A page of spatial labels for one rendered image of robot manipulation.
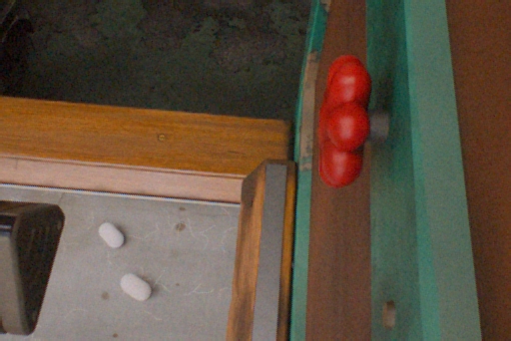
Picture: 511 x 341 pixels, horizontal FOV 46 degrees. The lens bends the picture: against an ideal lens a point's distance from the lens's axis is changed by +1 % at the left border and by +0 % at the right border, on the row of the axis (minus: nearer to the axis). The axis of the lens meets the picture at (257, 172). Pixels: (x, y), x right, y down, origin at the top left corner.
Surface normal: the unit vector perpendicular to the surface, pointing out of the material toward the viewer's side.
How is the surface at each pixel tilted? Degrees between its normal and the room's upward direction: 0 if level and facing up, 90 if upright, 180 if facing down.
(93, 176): 45
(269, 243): 0
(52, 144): 0
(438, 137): 0
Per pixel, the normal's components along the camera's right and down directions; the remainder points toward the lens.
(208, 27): 0.04, -0.50
